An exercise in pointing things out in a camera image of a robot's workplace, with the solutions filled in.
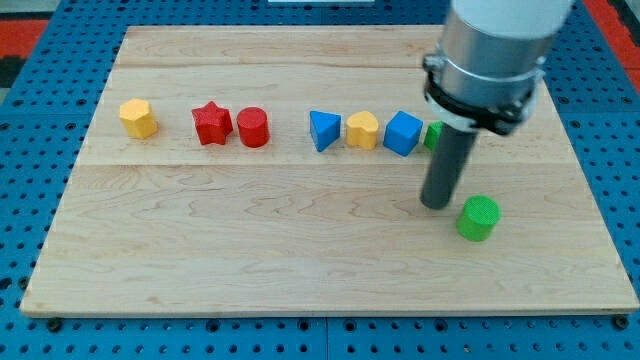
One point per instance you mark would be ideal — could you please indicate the green star block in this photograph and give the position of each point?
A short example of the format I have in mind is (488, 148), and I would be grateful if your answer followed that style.
(432, 135)

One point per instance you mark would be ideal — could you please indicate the yellow hexagon block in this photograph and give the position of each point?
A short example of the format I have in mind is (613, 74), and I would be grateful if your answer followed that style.
(137, 118)

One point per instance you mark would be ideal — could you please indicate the light wooden board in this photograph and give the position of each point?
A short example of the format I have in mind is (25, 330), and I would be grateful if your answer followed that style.
(166, 227)

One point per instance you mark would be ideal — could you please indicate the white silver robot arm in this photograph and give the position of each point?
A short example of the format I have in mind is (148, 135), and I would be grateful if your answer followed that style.
(484, 75)

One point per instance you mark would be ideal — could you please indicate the red cylinder block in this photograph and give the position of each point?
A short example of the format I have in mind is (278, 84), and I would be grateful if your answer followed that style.
(253, 127)

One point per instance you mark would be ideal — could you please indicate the blue cube block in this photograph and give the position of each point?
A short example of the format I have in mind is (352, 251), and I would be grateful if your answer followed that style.
(402, 133)

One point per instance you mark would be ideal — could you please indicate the green cylinder block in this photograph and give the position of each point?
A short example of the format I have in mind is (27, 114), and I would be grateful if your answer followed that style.
(478, 218)

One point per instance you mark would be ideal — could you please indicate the red star block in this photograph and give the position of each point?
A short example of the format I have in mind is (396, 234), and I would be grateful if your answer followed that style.
(212, 123)

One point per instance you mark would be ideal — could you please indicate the blue triangle block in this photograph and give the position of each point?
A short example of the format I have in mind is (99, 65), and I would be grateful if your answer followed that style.
(324, 129)

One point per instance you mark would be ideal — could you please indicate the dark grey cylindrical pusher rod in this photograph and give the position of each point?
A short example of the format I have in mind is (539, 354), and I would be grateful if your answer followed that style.
(448, 160)

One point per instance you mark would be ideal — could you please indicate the yellow heart block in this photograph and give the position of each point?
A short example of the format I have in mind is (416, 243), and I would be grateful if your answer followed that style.
(362, 130)

